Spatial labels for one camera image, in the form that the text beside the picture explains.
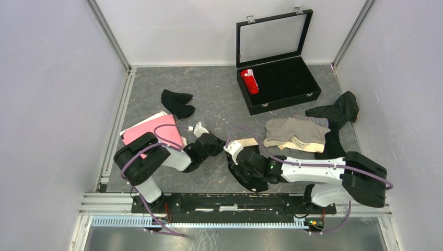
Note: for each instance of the pink underwear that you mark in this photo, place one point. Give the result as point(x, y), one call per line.
point(167, 134)

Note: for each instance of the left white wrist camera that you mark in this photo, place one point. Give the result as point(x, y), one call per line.
point(198, 130)

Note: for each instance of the black underwear with beige band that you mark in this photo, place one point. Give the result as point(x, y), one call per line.
point(250, 168)

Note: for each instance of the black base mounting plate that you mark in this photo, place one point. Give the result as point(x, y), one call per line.
point(236, 207)

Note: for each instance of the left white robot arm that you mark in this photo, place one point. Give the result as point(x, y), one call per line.
point(140, 159)

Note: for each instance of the grey striped underwear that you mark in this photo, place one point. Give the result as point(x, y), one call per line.
point(323, 122)

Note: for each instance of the dark striped black underwear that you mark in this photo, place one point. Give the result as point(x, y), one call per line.
point(344, 110)

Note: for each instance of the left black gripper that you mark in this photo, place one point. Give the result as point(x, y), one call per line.
point(219, 147)

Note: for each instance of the black display case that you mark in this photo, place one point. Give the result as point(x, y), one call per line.
point(272, 48)

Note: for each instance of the red boxer briefs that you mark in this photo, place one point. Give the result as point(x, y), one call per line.
point(250, 81)

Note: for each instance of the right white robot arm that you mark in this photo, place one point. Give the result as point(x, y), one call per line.
point(352, 177)

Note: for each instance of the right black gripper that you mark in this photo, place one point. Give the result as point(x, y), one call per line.
point(237, 168)

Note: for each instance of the beige grey ribbed underwear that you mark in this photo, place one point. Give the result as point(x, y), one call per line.
point(292, 133)

